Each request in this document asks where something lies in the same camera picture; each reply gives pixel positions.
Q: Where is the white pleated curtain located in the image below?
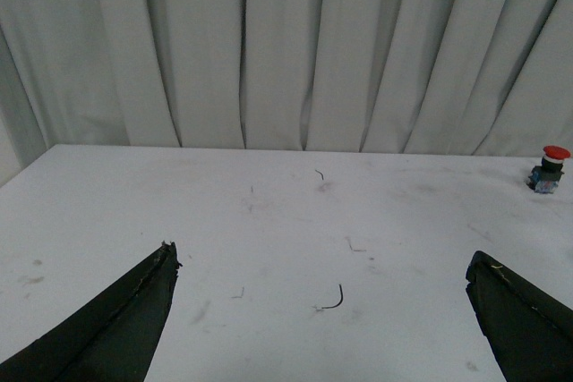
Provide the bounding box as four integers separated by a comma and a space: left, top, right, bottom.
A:
1, 0, 572, 181

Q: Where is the red push button switch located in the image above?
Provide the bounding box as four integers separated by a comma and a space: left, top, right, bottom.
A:
526, 145, 571, 194

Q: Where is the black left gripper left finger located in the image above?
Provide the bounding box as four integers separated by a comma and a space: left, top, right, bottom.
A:
1, 243, 181, 381

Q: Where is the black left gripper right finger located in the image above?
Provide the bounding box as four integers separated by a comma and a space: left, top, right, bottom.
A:
466, 250, 572, 381

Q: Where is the curved black wire piece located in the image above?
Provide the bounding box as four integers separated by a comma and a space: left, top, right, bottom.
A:
312, 283, 345, 311

